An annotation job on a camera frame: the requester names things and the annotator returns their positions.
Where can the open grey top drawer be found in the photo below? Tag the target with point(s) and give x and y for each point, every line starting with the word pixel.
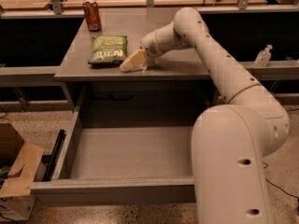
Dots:
pixel 124 148

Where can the black drawer slide rail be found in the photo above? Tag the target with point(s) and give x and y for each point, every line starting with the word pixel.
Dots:
pixel 50 160

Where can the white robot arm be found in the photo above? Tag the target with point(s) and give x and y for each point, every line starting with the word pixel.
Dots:
pixel 229 141

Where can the red soda can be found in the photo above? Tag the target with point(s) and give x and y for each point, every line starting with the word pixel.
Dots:
pixel 92 16

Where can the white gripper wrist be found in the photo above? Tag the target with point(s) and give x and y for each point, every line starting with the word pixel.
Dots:
pixel 149 47

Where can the cardboard box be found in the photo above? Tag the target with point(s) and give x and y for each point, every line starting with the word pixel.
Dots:
pixel 21 166

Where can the grey cabinet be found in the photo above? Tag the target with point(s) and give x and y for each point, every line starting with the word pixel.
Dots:
pixel 173 92

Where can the green jalapeno chip bag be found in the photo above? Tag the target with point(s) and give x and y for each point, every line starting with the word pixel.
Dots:
pixel 108 49

